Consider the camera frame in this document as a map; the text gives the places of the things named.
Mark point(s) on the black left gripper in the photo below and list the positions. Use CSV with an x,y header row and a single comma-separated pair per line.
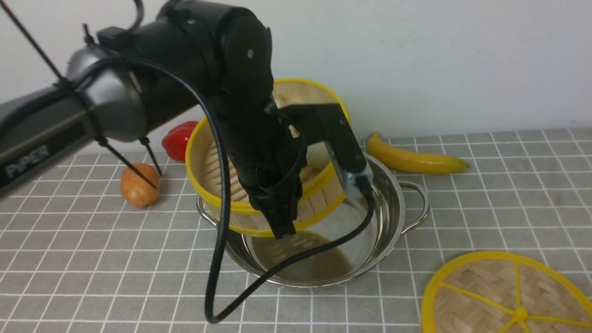
x,y
260,147

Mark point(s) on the yellow rimmed bamboo steamer basket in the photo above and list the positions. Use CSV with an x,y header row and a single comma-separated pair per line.
x,y
322,193

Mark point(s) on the yellow bamboo steamer lid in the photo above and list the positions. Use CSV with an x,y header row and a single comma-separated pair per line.
x,y
500,292

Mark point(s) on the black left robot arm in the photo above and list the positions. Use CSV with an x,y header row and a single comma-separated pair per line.
x,y
127,82

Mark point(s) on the stainless steel pot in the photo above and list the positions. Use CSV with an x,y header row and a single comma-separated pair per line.
x,y
400,207

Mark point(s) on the yellow banana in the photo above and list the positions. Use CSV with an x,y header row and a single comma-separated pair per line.
x,y
413,162

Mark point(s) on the red bell pepper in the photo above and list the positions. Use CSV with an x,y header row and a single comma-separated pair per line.
x,y
176,141

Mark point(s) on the brown potato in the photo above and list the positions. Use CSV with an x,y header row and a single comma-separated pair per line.
x,y
135,190

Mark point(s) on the grey checked tablecloth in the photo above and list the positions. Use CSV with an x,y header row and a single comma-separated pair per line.
x,y
76,258

